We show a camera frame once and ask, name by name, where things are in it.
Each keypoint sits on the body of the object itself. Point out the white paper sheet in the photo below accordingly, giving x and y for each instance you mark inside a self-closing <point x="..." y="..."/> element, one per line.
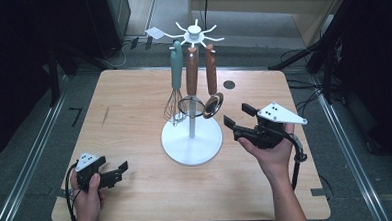
<point x="155" y="32"/>

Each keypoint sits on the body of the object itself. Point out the dark cabinet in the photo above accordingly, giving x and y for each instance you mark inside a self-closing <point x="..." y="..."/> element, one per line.
<point x="106" y="24"/>

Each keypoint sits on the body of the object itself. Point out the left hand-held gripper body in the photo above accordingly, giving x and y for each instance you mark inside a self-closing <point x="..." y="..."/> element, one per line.
<point x="86" y="162"/>

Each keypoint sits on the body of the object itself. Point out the person's left hand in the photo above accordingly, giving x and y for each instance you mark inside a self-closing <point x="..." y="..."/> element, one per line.
<point x="88" y="205"/>

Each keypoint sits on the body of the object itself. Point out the light wooden cabinet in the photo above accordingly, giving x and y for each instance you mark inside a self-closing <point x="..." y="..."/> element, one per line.
<point x="262" y="0"/>

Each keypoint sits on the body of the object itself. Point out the black metal frame stand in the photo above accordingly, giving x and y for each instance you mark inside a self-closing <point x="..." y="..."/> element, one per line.
<point x="325" y="61"/>

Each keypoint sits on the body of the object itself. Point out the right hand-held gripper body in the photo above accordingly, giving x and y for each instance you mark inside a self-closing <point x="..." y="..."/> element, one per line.
<point x="277" y="115"/>

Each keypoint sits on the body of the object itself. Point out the metal floor rail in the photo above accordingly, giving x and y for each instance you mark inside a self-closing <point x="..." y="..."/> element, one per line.
<point x="23" y="171"/>
<point x="349" y="150"/>

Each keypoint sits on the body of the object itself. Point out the dark round table grommet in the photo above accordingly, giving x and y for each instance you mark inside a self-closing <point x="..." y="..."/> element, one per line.
<point x="229" y="84"/>

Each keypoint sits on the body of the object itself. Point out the white utensil stand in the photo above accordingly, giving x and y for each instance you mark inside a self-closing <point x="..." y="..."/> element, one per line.
<point x="192" y="147"/>

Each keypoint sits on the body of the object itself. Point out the black post stand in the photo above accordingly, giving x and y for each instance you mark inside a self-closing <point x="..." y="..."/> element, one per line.
<point x="53" y="80"/>

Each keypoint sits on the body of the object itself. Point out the person's right hand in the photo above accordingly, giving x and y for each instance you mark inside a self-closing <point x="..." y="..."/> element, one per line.
<point x="276" y="162"/>

